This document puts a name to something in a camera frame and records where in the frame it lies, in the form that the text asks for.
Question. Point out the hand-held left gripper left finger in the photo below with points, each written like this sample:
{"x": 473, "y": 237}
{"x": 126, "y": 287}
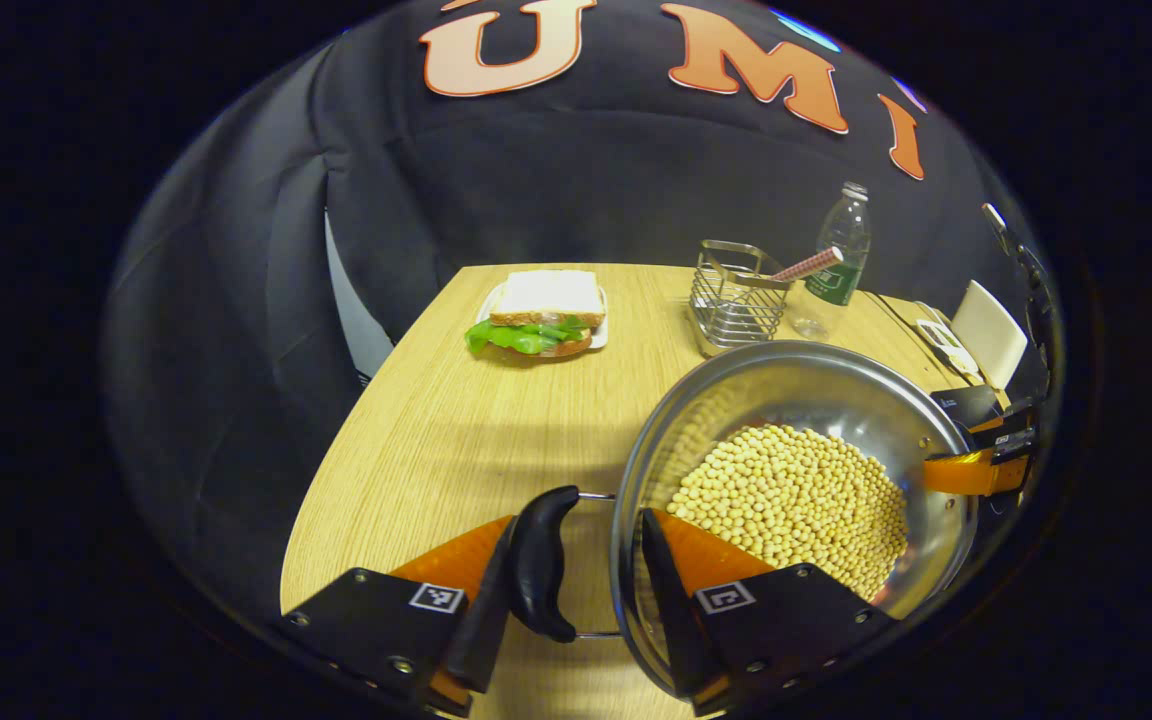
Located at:
{"x": 481, "y": 630}

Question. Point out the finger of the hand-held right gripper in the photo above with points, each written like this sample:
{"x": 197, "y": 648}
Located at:
{"x": 966, "y": 473}

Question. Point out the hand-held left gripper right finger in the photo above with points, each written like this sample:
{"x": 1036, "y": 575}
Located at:
{"x": 666, "y": 600}

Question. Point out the black induction cooktop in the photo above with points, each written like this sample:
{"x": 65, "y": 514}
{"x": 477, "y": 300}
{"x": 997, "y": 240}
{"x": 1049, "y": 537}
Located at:
{"x": 966, "y": 405}

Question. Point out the stainless steel pot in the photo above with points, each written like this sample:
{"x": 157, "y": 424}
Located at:
{"x": 816, "y": 385}

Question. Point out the white divided bean dish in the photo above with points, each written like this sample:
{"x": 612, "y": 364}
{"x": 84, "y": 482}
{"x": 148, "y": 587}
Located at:
{"x": 946, "y": 340}

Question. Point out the white box appliance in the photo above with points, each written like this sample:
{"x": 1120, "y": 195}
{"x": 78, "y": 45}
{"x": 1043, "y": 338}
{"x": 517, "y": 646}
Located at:
{"x": 991, "y": 335}

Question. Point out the pile of soybeans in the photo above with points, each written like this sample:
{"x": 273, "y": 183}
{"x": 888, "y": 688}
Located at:
{"x": 786, "y": 500}

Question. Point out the clear plastic water bottle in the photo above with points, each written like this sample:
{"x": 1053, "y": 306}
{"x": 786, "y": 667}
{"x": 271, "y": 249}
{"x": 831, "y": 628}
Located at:
{"x": 841, "y": 250}

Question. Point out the red striped straw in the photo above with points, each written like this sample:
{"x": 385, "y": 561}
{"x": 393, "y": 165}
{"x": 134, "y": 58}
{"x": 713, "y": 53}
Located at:
{"x": 808, "y": 265}

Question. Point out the sandwich with lettuce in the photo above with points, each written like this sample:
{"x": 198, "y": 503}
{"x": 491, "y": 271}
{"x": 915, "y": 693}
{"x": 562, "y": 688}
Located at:
{"x": 546, "y": 300}

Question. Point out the black backdrop cloth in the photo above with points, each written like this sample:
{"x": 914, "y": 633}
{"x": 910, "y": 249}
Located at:
{"x": 236, "y": 400}

